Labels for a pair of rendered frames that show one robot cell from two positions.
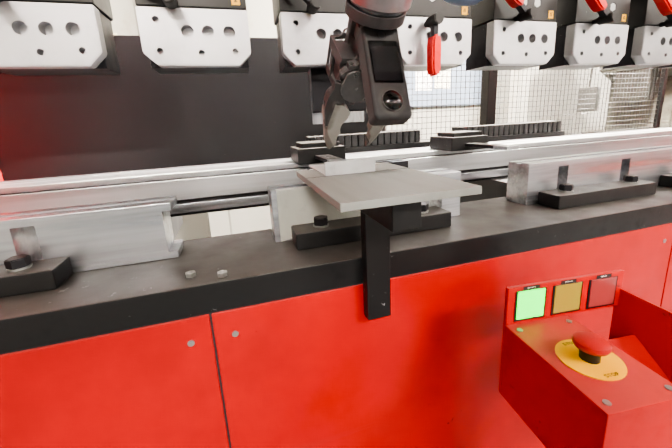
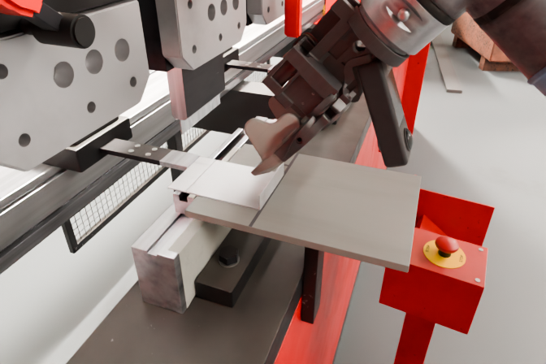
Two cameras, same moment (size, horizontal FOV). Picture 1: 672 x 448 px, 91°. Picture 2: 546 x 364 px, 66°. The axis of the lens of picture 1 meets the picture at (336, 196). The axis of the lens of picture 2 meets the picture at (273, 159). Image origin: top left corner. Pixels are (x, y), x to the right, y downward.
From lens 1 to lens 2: 48 cm
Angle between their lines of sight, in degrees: 52
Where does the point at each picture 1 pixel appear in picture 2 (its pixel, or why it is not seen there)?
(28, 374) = not seen: outside the picture
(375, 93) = (402, 139)
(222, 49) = (117, 86)
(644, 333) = (431, 211)
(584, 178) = not seen: hidden behind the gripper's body
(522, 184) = not seen: hidden behind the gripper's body
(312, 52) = (205, 44)
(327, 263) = (289, 303)
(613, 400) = (477, 276)
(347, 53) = (331, 78)
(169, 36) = (35, 100)
